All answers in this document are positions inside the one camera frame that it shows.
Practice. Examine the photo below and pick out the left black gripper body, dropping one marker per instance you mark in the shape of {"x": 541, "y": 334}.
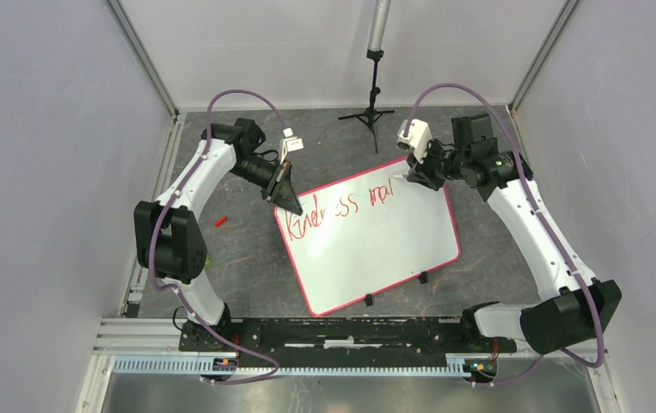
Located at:
{"x": 260, "y": 173}

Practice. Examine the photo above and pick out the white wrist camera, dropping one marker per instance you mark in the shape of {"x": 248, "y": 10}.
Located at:
{"x": 289, "y": 143}
{"x": 413, "y": 137}

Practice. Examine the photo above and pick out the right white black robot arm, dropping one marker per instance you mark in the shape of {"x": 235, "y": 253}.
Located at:
{"x": 575, "y": 305}

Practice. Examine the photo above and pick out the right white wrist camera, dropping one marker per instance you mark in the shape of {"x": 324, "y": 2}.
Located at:
{"x": 413, "y": 137}

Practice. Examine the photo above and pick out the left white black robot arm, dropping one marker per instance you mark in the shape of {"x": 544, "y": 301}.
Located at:
{"x": 170, "y": 244}

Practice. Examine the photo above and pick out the red marker cap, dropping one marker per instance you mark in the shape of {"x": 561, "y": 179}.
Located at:
{"x": 221, "y": 221}

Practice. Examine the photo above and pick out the white slotted cable duct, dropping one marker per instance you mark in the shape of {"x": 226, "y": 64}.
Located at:
{"x": 226, "y": 368}

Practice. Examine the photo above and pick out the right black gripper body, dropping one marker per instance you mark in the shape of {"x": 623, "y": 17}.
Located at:
{"x": 449, "y": 162}

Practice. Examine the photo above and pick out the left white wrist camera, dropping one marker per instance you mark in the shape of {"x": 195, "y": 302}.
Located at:
{"x": 289, "y": 143}

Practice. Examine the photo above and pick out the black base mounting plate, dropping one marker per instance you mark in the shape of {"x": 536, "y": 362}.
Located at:
{"x": 340, "y": 342}

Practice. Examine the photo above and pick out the black tripod camera stand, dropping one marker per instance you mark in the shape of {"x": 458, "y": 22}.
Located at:
{"x": 374, "y": 52}

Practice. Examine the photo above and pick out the pink-framed whiteboard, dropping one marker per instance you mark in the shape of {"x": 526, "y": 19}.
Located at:
{"x": 366, "y": 233}

